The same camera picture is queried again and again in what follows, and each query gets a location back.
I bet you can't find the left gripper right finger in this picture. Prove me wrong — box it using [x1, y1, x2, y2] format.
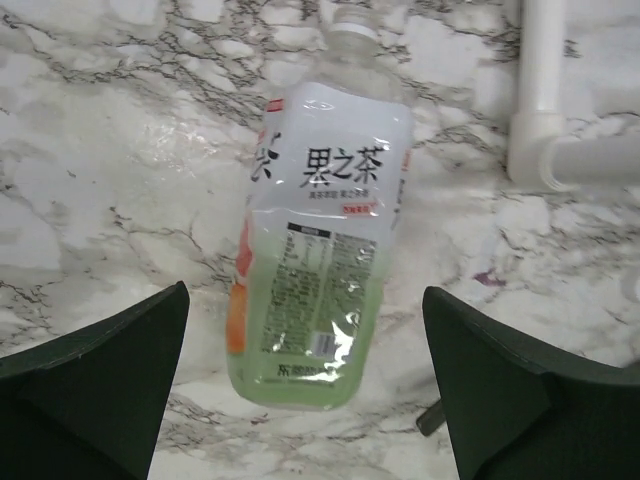
[422, 287, 639, 479]

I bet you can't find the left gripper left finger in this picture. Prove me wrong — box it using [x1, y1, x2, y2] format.
[1, 282, 190, 479]

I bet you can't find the dark metal faucet handle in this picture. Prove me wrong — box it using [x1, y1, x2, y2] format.
[416, 399, 446, 437]

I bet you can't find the green orange label bottle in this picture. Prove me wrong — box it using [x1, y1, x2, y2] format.
[226, 5, 413, 410]

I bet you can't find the white PVC pipe stand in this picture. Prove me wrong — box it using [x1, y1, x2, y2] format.
[507, 1, 639, 192]

